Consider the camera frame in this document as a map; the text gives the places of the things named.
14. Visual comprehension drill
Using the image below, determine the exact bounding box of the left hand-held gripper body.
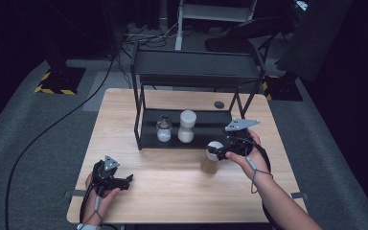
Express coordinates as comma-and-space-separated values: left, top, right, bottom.
90, 154, 123, 196

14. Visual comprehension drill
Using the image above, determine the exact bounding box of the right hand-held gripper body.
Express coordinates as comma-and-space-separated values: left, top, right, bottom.
219, 118, 261, 161

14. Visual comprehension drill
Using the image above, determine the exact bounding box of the glass jar of brown powder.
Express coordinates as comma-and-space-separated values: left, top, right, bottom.
199, 140, 225, 175

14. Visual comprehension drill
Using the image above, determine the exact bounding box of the black two-tier metal rack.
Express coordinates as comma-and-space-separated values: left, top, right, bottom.
129, 42, 267, 151

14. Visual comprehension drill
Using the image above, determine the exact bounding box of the person's right hand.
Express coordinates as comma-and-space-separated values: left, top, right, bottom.
224, 128, 271, 180

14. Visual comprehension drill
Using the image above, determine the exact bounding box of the person's left hand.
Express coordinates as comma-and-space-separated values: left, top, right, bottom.
81, 173, 122, 226

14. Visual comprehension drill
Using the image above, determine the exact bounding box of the white-lidded jar of white powder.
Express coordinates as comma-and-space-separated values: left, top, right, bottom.
176, 109, 197, 144

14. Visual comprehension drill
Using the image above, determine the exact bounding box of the small glass shaker white powder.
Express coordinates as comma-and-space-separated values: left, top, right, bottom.
155, 114, 173, 143

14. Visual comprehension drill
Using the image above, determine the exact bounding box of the yellow-black striped stand base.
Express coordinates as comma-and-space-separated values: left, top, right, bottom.
34, 65, 87, 96
261, 74, 304, 103

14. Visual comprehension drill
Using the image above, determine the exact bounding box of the black office chair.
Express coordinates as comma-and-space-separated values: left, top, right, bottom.
204, 13, 298, 55

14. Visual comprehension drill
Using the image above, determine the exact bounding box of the dark tilted panel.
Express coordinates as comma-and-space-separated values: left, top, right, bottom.
275, 0, 355, 82

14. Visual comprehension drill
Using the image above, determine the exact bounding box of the white metal stand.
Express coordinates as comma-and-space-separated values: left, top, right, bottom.
174, 0, 259, 52

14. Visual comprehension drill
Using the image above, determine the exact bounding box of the grey right gripper lanyard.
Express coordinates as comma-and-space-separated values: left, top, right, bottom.
246, 155, 274, 195

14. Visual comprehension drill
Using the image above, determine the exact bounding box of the grey gripper lanyard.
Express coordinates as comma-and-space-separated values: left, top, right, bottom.
246, 155, 274, 195
93, 195, 105, 225

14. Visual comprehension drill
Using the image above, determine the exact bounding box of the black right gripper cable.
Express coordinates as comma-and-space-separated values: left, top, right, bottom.
250, 138, 277, 230

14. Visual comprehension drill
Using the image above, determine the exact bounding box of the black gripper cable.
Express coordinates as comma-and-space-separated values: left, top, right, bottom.
79, 183, 94, 224
250, 138, 277, 230

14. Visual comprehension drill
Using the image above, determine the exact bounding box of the grey left gripper lanyard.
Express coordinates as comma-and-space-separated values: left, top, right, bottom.
93, 195, 105, 225

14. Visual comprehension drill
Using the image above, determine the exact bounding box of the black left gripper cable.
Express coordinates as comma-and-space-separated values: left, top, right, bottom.
79, 183, 94, 224

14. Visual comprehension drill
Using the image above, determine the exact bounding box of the long black floor cable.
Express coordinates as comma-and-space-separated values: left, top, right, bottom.
4, 51, 119, 230

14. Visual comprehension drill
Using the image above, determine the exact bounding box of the bundle of floor cables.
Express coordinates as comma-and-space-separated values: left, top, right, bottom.
121, 22, 180, 49

